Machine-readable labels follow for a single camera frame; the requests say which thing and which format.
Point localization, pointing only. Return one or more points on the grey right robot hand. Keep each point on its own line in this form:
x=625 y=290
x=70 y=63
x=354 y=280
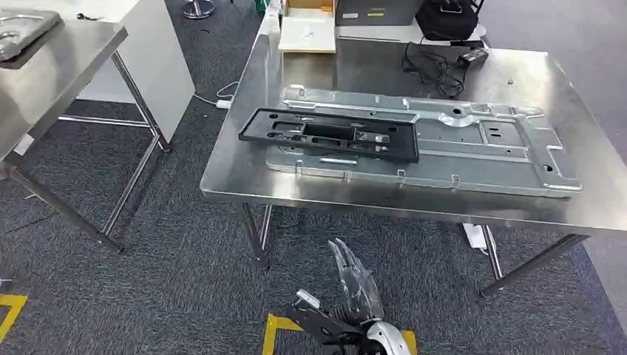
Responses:
x=360 y=289

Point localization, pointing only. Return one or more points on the black plastic frame plate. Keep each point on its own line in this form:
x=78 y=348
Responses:
x=259 y=130

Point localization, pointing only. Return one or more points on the white power strip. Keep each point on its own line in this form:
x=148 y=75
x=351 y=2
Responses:
x=474 y=236

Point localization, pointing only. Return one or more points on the stamped sheet metal panel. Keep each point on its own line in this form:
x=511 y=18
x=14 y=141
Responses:
x=465 y=161

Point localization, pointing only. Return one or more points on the large steel table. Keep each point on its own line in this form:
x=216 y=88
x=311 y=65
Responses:
x=514 y=210

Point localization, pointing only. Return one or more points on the black power adapter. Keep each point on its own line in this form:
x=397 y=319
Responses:
x=473 y=56

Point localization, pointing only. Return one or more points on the open cardboard box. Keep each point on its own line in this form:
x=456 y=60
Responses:
x=307 y=32

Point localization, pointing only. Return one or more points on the grey flat case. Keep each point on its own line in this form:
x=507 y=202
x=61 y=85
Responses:
x=377 y=12

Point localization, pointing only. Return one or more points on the black bag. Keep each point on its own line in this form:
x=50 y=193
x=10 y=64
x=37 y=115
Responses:
x=445 y=19

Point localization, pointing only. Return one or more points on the white cabinet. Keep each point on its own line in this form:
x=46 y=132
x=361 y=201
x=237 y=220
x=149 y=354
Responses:
x=161 y=63

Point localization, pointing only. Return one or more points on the chrome stool base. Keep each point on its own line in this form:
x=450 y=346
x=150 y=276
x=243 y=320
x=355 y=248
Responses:
x=198 y=9

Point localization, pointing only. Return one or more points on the small steel table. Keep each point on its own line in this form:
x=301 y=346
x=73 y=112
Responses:
x=44 y=93

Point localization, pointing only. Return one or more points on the grey metal tray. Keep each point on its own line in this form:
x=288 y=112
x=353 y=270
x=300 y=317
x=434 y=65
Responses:
x=24 y=29

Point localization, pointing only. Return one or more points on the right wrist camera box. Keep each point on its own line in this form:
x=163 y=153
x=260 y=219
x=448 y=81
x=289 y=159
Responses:
x=318 y=321

